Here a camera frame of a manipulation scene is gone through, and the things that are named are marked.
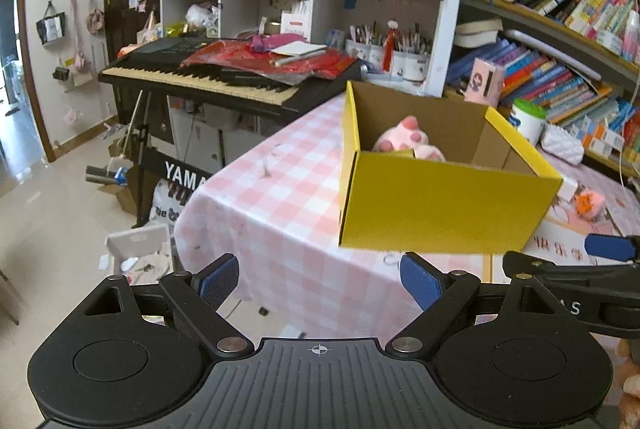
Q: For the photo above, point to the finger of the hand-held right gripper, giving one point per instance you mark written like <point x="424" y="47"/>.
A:
<point x="607" y="247"/>
<point x="520" y="261"/>

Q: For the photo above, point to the person's right hand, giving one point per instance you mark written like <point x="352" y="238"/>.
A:
<point x="631" y="389"/>

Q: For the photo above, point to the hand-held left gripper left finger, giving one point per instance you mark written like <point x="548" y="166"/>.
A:
<point x="220" y="281"/>

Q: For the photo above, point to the brown cardboard box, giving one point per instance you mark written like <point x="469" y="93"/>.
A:
<point x="120" y="194"/>

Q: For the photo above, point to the grey flat tablet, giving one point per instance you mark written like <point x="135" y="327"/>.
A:
<point x="550" y="51"/>

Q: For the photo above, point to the white quilted pouch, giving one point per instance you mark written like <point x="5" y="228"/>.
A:
<point x="562" y="144"/>

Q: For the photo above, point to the pink hanging bag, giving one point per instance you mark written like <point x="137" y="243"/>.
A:
<point x="94" y="19"/>

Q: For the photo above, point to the white plastic basket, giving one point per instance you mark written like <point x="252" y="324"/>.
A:
<point x="142" y="244"/>

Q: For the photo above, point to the pink plush toy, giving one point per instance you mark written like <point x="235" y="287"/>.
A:
<point x="407" y="134"/>

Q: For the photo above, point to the brown tape roll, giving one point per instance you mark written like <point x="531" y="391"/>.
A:
<point x="272" y="28"/>

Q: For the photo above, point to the white orange small box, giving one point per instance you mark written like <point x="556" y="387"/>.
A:
<point x="592" y="140"/>
<point x="614" y="136"/>

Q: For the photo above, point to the red tassel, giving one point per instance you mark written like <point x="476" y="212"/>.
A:
<point x="390" y="46"/>

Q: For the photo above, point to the stacked thick white books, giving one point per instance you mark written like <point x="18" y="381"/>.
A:
<point x="477" y="34"/>

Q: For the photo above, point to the white envelope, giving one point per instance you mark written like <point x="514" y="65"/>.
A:
<point x="297" y="48"/>

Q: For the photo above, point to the black keyboard piano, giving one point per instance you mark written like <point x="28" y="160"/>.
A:
<point x="200" y="84"/>

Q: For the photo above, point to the black tote bag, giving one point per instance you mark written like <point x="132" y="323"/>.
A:
<point x="51" y="28"/>

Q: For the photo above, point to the wooden bookshelf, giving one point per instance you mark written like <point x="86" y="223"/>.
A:
<point x="545" y="21"/>

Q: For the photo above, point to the silver pen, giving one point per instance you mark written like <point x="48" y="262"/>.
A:
<point x="300" y="59"/>

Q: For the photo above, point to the pink cylindrical canister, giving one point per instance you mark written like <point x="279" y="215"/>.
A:
<point x="484" y="81"/>

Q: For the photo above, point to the red white small box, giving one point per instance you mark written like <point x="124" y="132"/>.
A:
<point x="295" y="28"/>

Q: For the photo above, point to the white jar green lid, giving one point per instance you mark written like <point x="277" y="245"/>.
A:
<point x="527" y="124"/>

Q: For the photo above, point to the white pen cup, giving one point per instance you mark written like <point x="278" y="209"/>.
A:
<point x="357" y="51"/>
<point x="410" y="66"/>

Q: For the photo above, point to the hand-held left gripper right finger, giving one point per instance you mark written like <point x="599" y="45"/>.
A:
<point x="422" y="281"/>

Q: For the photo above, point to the white plastic bag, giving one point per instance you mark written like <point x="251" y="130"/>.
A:
<point x="200" y="16"/>

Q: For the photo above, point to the black keyboard stand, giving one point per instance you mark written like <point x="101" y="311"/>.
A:
<point x="175" y="171"/>

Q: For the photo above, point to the yellow cardboard box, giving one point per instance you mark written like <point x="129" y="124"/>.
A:
<point x="440" y="209"/>

